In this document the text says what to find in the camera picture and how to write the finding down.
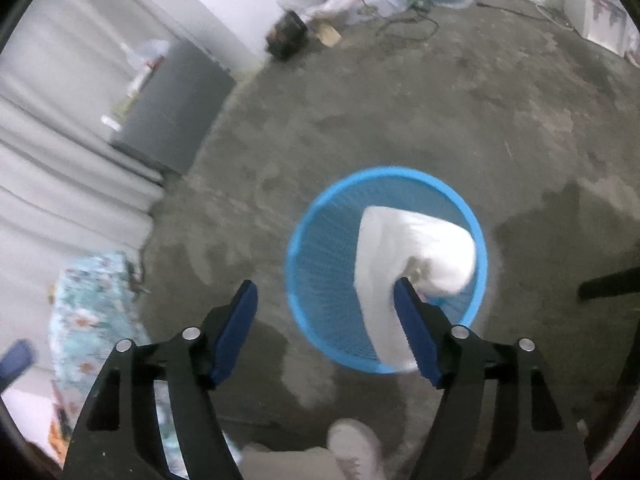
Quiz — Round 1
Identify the white water dispenser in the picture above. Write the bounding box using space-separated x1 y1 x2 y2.
563 0 639 66

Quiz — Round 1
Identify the white shoe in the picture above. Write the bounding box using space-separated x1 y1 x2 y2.
326 418 386 480

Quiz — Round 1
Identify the black floor cable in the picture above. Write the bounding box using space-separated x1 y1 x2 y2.
361 0 572 42

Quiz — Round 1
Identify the white tissue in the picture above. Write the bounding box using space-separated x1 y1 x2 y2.
354 206 477 372

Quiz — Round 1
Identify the dark grey cabinet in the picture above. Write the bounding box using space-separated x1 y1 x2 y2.
111 39 235 176

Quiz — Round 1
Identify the blue trash basket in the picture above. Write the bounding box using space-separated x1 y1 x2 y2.
285 167 488 374

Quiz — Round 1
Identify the grey curtain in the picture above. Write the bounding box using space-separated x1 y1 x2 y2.
1 0 166 349

